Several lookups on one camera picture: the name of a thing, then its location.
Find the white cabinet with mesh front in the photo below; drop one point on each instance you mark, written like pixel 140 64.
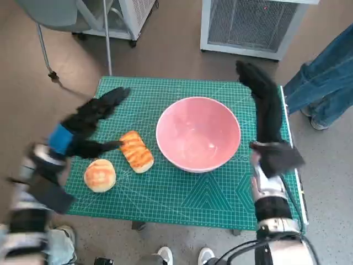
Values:
pixel 245 25

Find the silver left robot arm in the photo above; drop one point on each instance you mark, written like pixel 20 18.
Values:
pixel 27 171

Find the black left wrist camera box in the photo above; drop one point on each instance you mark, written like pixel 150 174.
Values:
pixel 52 196

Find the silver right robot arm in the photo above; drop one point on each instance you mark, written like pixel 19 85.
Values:
pixel 273 209

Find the person in blue jeans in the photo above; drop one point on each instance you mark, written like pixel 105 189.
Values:
pixel 325 80

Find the long striped toy bread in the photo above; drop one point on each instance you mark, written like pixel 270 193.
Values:
pixel 136 151

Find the white shoe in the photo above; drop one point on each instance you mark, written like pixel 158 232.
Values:
pixel 205 256
pixel 166 255

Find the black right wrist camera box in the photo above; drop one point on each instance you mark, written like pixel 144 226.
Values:
pixel 281 160

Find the round toy bread bun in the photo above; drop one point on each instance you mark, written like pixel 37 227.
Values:
pixel 99 175

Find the grey chair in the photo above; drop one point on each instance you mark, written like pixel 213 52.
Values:
pixel 52 12

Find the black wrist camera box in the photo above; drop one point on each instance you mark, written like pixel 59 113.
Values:
pixel 52 196
pixel 281 160

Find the green cutting mat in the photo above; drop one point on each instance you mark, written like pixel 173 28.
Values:
pixel 165 198

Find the pink bowl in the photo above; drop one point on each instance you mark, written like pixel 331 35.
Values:
pixel 198 132

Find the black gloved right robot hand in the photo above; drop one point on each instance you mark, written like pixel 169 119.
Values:
pixel 267 105

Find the white cabinet on casters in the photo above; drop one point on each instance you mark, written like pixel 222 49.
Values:
pixel 135 16

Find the thin metal pole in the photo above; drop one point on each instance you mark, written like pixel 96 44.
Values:
pixel 107 41

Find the person in pale clothing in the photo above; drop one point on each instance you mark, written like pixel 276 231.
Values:
pixel 58 245

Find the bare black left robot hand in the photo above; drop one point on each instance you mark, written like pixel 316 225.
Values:
pixel 82 121

